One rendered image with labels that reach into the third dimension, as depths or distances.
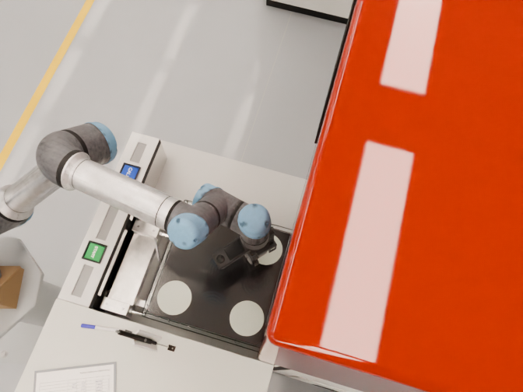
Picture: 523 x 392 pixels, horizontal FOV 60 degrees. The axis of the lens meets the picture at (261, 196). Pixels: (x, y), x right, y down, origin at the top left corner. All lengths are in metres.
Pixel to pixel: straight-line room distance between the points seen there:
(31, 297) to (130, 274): 0.32
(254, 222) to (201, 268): 0.40
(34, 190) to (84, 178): 0.33
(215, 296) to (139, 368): 0.28
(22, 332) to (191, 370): 1.33
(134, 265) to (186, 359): 0.34
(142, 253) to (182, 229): 0.51
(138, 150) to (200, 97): 1.27
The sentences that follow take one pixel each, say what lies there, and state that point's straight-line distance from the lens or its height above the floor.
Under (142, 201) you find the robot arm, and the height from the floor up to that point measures 1.33.
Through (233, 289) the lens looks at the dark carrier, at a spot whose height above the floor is 0.90.
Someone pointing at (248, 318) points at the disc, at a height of 0.90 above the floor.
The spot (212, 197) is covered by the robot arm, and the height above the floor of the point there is 1.27.
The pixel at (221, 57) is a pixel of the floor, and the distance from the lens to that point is 2.86.
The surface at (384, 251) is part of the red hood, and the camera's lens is 0.45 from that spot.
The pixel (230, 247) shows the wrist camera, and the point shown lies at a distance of 1.21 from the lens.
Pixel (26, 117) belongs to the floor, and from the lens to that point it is 2.91.
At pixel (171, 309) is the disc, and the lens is 1.37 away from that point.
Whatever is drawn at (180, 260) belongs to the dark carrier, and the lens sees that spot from 1.39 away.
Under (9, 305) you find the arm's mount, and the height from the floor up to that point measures 0.86.
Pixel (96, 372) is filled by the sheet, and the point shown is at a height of 0.97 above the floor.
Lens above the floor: 2.24
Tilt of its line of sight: 69 degrees down
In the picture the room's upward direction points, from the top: 3 degrees clockwise
